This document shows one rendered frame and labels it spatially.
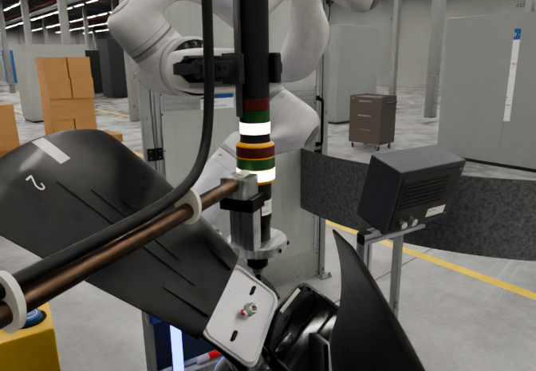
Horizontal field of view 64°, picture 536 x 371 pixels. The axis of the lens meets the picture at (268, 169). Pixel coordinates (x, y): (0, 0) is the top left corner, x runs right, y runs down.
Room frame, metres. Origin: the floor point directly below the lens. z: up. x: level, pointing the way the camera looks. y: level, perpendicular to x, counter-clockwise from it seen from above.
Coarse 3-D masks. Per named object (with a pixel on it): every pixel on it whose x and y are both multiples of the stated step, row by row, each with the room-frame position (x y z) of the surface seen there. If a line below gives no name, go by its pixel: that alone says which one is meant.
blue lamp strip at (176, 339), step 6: (174, 330) 0.76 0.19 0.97; (174, 336) 0.76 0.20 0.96; (180, 336) 0.77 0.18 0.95; (174, 342) 0.76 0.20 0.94; (180, 342) 0.77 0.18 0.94; (174, 348) 0.76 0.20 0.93; (180, 348) 0.77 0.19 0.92; (174, 354) 0.76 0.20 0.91; (180, 354) 0.77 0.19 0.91; (174, 360) 0.76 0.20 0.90; (180, 360) 0.77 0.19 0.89; (174, 366) 0.76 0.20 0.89; (180, 366) 0.77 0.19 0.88
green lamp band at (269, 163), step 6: (240, 162) 0.46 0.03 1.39; (246, 162) 0.45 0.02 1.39; (252, 162) 0.45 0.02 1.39; (258, 162) 0.45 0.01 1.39; (264, 162) 0.45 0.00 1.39; (270, 162) 0.46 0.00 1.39; (240, 168) 0.46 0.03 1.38; (246, 168) 0.45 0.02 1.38; (252, 168) 0.45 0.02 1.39; (258, 168) 0.45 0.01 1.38; (264, 168) 0.45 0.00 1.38
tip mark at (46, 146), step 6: (42, 138) 0.40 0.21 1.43; (36, 144) 0.39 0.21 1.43; (42, 144) 0.39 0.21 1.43; (48, 144) 0.40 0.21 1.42; (48, 150) 0.39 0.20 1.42; (54, 150) 0.40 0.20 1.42; (60, 150) 0.40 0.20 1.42; (54, 156) 0.39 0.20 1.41; (60, 156) 0.39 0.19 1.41; (66, 156) 0.40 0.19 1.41; (60, 162) 0.39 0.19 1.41
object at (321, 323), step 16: (304, 288) 0.41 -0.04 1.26; (304, 304) 0.39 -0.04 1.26; (320, 304) 0.38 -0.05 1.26; (272, 320) 0.40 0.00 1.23; (288, 320) 0.38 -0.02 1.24; (304, 320) 0.37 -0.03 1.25; (320, 320) 0.37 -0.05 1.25; (272, 336) 0.38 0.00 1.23; (288, 336) 0.37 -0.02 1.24; (304, 336) 0.36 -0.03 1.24; (272, 352) 0.36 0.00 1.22; (288, 352) 0.36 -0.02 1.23; (304, 352) 0.35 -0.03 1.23; (224, 368) 0.36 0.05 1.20; (256, 368) 0.37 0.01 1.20; (272, 368) 0.36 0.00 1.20; (288, 368) 0.35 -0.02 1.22; (304, 368) 0.34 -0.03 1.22
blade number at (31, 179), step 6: (30, 168) 0.36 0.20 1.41; (24, 174) 0.35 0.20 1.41; (30, 174) 0.35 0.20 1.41; (36, 174) 0.35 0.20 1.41; (18, 180) 0.34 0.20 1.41; (24, 180) 0.34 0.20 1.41; (30, 180) 0.34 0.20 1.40; (36, 180) 0.35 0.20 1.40; (42, 180) 0.35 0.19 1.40; (30, 186) 0.34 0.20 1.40; (36, 186) 0.34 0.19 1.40; (42, 186) 0.35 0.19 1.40; (48, 186) 0.35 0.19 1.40; (54, 186) 0.36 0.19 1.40; (36, 192) 0.34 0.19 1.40; (42, 192) 0.34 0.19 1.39; (48, 192) 0.35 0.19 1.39
